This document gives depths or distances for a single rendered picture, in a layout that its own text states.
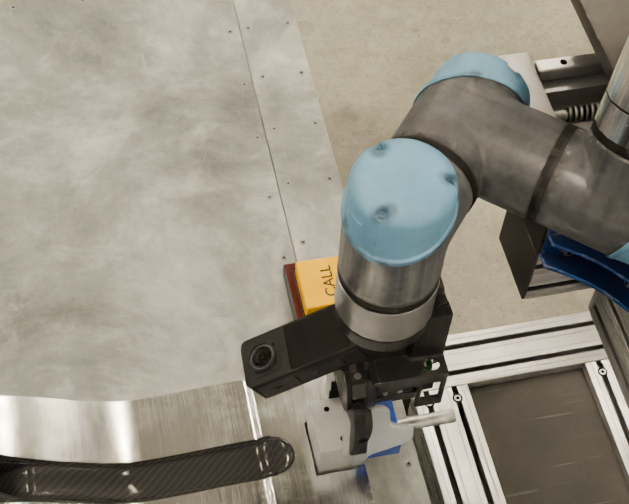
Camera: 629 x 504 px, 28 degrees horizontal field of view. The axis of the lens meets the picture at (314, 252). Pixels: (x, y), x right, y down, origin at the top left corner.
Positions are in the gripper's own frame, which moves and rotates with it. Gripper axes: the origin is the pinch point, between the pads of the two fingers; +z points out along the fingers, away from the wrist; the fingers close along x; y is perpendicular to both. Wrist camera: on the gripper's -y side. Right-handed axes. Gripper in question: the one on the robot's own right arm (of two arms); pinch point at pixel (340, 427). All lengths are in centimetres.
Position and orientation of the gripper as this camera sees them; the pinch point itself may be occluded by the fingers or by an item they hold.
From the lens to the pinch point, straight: 111.9
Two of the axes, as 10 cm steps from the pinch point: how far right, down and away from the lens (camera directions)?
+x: -2.1, -8.1, 5.5
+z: -0.4, 5.7, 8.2
